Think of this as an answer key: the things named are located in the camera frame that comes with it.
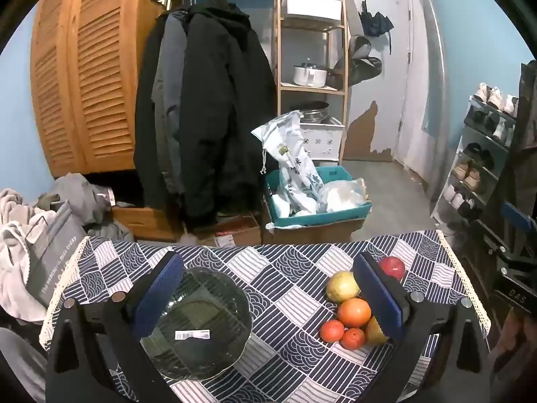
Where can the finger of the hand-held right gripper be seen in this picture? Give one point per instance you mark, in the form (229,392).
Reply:
(518,218)
(526,134)

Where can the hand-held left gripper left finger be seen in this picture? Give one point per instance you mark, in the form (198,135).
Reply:
(161,289)

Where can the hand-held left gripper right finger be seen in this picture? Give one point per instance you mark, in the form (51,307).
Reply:
(377,298)

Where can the large orange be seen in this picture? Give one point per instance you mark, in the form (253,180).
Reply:
(354,312)

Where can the mottled red yellow apple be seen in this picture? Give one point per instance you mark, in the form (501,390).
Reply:
(374,330)

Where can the shiny red apple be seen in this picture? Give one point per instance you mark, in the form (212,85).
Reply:
(393,266)

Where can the yellow green apple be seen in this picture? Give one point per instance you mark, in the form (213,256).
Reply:
(342,286)

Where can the small tangerine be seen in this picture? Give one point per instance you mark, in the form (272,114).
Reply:
(331,330)
(353,338)

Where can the group of shoes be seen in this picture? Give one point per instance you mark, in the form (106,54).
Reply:
(474,178)

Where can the wooden drawer box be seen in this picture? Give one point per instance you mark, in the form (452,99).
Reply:
(142,222)

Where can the white shoe rack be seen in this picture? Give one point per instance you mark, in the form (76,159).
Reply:
(442,201)

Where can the navy white patterned tablecloth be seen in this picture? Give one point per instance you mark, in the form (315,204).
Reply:
(289,285)

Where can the large cardboard box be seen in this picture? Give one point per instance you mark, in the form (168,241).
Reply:
(314,233)

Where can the flat cardboard box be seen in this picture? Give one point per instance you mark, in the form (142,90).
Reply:
(235,231)

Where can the teal storage box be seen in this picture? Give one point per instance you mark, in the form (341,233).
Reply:
(319,218)

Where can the clear plastic bag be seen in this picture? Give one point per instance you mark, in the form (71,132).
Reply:
(342,195)

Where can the silver vertical pipe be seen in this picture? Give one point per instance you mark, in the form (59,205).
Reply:
(434,71)

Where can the grey printed tote bag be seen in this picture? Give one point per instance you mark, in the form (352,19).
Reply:
(54,252)

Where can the grey hoodie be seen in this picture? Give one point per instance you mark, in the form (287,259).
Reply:
(75,195)

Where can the beige cloth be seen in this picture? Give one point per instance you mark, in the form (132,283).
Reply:
(12,260)

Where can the white door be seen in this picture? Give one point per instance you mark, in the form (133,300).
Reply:
(388,71)

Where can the black jacket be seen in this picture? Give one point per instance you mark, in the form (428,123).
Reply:
(144,134)

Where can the white perforated basket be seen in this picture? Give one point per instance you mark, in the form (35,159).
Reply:
(321,140)

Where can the white patterned cloth bag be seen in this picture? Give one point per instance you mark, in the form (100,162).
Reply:
(289,155)

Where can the dark green hanging bag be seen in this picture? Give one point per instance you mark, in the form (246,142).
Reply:
(365,65)

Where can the black folded umbrella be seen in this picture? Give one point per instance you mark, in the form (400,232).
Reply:
(377,23)

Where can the black hooded coat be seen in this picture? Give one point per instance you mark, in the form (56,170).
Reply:
(222,113)

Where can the metal steamer pot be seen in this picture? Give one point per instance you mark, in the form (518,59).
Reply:
(314,113)

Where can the grey jacket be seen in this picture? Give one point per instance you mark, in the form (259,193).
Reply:
(170,92)

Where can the white cooking pot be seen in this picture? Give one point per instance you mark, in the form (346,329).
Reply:
(309,76)

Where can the wooden louvered wardrobe door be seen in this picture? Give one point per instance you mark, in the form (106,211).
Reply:
(96,71)

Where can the white storage bin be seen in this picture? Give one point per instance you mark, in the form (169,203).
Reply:
(310,6)

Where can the wooden shelf rack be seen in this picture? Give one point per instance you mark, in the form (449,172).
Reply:
(280,50)

